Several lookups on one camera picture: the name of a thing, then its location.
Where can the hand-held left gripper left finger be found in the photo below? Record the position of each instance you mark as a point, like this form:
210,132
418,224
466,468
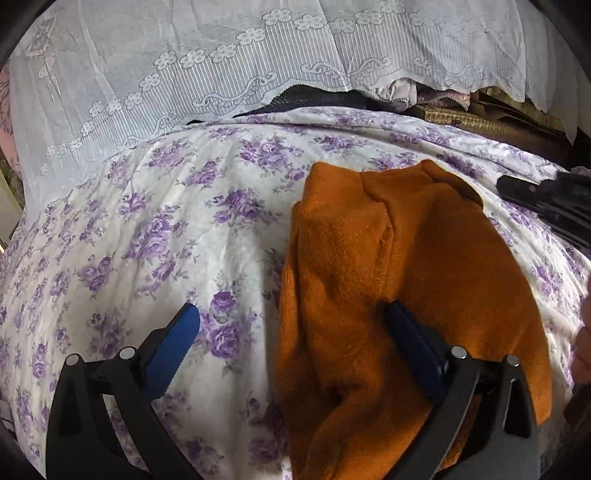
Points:
173,350

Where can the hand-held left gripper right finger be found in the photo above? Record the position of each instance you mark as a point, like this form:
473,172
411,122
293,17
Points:
413,350

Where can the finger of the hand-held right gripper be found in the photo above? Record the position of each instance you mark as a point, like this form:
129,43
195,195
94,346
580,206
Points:
517,187

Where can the orange knit sweater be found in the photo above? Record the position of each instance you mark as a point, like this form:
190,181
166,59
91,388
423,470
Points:
351,258

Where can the pale pink clothes pile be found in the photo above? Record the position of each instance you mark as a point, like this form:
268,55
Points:
415,92

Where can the purple floral bed sheet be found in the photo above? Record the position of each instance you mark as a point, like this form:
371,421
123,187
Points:
184,207

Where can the pink floral cloth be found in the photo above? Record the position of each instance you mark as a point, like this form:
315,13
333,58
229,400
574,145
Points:
7,120

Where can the white lace curtain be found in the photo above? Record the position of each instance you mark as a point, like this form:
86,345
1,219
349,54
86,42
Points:
184,60

